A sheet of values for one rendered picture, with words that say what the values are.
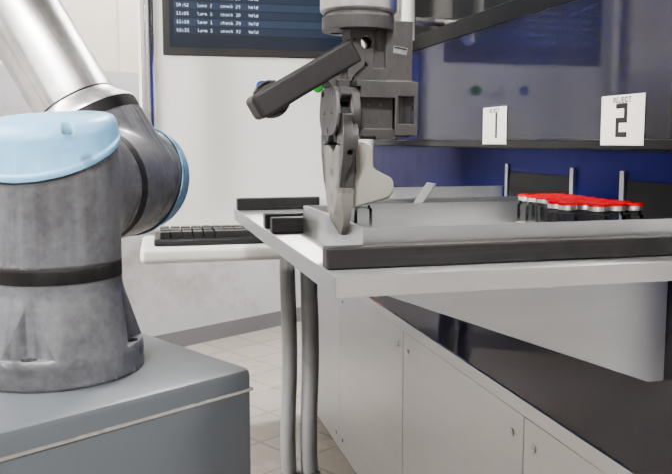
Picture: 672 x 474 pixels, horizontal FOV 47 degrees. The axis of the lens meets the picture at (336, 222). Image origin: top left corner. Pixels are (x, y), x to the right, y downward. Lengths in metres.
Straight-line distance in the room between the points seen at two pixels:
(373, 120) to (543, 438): 0.62
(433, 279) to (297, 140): 1.01
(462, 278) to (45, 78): 0.46
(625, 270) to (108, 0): 3.11
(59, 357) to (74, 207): 0.12
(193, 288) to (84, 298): 3.19
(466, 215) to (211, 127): 0.76
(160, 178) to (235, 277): 3.22
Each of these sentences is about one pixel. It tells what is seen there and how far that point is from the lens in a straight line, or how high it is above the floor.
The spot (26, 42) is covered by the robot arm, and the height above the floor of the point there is 1.09.
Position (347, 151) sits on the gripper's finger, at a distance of 0.73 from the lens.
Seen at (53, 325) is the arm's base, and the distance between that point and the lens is 0.69.
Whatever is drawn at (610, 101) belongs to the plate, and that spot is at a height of 1.04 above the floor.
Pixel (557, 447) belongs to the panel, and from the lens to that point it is 1.18.
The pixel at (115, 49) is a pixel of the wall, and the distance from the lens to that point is 3.65.
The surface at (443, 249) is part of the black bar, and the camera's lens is 0.73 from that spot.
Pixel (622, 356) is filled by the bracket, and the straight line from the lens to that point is 0.91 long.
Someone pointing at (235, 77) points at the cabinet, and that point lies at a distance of 1.66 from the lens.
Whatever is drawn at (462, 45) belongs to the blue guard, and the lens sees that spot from 1.42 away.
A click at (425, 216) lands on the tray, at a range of 1.02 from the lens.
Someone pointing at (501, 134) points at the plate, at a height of 1.01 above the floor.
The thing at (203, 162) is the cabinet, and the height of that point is 0.95.
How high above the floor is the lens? 1.00
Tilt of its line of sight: 6 degrees down
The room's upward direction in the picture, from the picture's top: straight up
